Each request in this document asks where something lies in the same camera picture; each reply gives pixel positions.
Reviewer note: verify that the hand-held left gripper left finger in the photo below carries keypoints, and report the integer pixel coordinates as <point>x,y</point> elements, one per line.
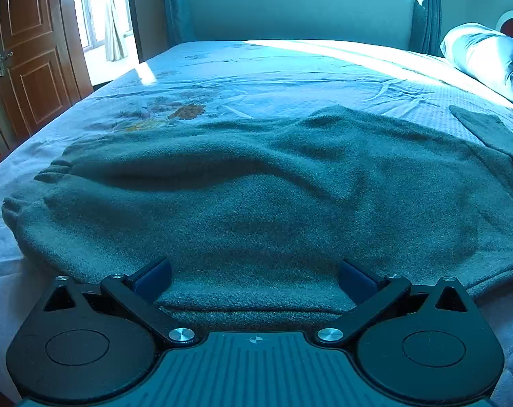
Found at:
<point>152,279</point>

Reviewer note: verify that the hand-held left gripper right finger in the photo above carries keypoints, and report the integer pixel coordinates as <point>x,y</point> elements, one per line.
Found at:
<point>354,280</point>

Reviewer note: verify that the grey green sweater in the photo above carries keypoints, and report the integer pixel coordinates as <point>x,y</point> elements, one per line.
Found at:
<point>256,203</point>

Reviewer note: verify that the bed with floral sheet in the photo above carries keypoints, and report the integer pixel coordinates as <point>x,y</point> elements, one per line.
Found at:
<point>256,76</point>

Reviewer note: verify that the white pillow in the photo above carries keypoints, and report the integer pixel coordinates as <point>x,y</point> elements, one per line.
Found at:
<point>489,61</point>

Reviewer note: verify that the brown wooden door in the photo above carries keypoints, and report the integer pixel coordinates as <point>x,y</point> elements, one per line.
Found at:
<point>27,46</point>

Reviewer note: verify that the white sheer curtain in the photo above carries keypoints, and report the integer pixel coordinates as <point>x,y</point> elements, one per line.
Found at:
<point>112,12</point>

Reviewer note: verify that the dark window curtain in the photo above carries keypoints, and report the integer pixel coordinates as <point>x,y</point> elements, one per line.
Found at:
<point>178,6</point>
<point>428,12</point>

